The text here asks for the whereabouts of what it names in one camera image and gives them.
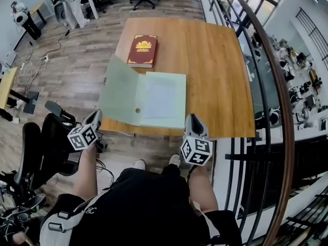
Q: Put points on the small yellow side table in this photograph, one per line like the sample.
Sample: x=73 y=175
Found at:
x=38 y=8

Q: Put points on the person's white shoe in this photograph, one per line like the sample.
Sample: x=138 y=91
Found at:
x=140 y=164
x=174 y=160

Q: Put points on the black mesh office chair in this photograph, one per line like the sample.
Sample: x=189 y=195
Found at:
x=47 y=147

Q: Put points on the white round device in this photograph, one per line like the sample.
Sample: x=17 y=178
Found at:
x=20 y=15

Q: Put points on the person's left forearm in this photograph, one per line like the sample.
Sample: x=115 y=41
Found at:
x=85 y=174

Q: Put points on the person's right white shoe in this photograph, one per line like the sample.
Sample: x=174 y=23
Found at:
x=174 y=160

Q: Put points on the white paper sheet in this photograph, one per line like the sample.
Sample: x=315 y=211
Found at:
x=160 y=99

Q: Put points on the person's right forearm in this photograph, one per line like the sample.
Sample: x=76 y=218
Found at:
x=202 y=188

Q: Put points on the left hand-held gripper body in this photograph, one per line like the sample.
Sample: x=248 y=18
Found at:
x=83 y=136

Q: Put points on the person's left white shoe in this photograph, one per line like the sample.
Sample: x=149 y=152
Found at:
x=140 y=164

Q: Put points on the yellow table with black legs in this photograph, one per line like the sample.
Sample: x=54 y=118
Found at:
x=6 y=86

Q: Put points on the brown wooden handrail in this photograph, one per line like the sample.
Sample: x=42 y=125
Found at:
x=278 y=86

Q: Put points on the black metal railing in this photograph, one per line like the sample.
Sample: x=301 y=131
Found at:
x=258 y=147

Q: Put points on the red book with gold print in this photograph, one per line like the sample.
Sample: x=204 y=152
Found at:
x=142 y=51

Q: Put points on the light green file box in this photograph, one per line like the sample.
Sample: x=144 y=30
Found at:
x=120 y=96

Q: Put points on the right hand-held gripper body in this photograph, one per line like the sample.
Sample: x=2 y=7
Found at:
x=196 y=148

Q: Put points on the person's black clothing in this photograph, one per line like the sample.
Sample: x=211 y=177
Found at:
x=143 y=209

